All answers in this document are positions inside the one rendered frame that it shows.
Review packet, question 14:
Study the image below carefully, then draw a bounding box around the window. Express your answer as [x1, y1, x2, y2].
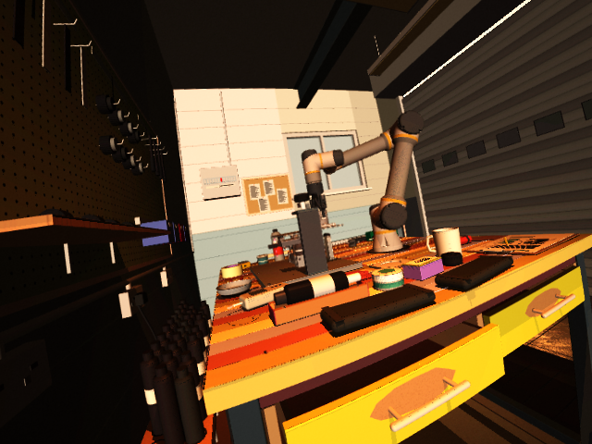
[282, 130, 373, 193]

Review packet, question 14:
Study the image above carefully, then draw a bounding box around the cork notice board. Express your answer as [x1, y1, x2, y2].
[240, 174, 295, 216]

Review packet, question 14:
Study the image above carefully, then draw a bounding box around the grey small machine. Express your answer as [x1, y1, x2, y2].
[280, 232, 307, 260]

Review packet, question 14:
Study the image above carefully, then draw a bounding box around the black white cylinder torch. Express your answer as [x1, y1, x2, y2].
[273, 270, 364, 307]

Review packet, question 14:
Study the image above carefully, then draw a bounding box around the green white tape roll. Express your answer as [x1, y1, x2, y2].
[371, 265, 405, 291]

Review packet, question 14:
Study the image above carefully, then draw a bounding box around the orange flat box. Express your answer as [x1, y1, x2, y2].
[267, 281, 372, 327]

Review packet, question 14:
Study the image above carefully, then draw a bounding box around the white power strip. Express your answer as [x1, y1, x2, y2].
[238, 289, 278, 312]

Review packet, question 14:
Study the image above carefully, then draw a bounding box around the grey bowl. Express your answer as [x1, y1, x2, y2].
[216, 277, 253, 298]

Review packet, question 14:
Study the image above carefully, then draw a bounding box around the long black case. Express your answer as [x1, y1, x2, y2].
[319, 283, 438, 337]

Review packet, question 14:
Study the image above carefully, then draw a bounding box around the purple box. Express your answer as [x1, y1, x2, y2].
[401, 256, 445, 281]

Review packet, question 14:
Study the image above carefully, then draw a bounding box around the dark ceiling beam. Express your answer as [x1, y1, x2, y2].
[294, 0, 372, 111]

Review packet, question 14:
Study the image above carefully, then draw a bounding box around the white mug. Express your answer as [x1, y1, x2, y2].
[427, 227, 463, 256]

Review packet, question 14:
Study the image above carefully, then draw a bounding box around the orange striped workbench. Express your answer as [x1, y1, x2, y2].
[202, 232, 592, 444]

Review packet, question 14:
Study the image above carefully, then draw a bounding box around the short black case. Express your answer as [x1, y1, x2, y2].
[434, 254, 515, 292]

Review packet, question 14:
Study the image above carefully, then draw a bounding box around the grey roller door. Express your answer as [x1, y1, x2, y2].
[366, 0, 592, 242]

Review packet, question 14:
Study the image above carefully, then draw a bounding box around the tan board with black pattern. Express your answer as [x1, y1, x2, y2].
[463, 232, 580, 256]

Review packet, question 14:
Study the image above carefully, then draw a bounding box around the dark tube with white band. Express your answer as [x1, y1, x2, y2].
[140, 351, 164, 438]

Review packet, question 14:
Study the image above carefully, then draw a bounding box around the dark pegboard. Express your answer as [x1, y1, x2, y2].
[0, 0, 189, 260]

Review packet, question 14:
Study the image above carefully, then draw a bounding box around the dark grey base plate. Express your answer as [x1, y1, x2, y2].
[251, 257, 365, 289]

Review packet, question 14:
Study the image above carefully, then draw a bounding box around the white wall panel box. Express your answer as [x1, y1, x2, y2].
[199, 165, 242, 202]

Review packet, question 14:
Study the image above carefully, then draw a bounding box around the yellow drawer with pale handle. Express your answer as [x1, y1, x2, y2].
[482, 265, 586, 358]
[276, 322, 506, 444]

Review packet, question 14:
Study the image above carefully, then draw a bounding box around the wooden wall shelf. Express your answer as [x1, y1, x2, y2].
[0, 213, 170, 247]

